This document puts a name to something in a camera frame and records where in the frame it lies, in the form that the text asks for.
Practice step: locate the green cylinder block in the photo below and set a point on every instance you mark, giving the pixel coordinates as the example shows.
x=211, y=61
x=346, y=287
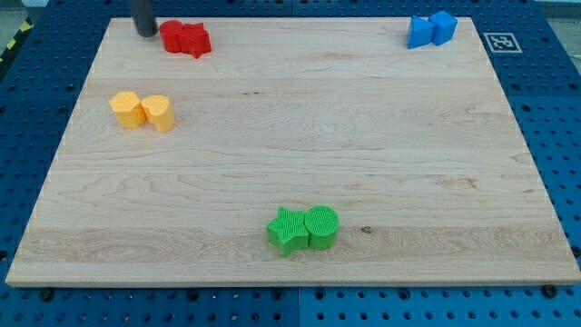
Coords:
x=322, y=223

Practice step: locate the green star block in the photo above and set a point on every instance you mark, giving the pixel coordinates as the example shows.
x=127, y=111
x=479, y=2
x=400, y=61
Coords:
x=288, y=232

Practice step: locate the white fiducial marker tag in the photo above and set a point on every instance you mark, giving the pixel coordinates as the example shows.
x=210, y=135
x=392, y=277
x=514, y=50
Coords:
x=502, y=43

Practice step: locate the wooden board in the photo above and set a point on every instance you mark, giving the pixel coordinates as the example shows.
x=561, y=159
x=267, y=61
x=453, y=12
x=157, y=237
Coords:
x=417, y=151

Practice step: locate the yellow hexagon block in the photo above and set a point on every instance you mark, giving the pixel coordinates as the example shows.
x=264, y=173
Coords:
x=128, y=110

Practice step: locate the blue cube block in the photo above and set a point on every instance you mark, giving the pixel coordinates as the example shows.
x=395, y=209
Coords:
x=444, y=27

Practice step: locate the black bolt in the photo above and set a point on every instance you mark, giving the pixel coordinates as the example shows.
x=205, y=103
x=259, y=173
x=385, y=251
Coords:
x=550, y=291
x=46, y=295

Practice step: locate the black bolt left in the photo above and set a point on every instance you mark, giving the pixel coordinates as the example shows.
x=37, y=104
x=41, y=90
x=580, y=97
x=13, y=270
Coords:
x=46, y=295

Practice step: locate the black bolt right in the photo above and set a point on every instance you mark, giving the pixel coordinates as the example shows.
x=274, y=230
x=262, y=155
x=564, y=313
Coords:
x=550, y=291

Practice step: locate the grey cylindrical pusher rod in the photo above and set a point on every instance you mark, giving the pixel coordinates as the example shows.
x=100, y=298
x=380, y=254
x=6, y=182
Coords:
x=143, y=17

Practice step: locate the red star block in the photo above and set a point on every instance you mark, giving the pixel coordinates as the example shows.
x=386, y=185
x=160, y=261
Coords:
x=195, y=40

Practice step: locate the blue triangle block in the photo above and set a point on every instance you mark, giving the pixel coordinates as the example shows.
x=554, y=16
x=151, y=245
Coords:
x=420, y=32

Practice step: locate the red cylinder block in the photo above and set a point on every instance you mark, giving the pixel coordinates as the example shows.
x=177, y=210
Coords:
x=169, y=32

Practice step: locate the yellow heart block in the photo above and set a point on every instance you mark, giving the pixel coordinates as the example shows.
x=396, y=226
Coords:
x=159, y=112

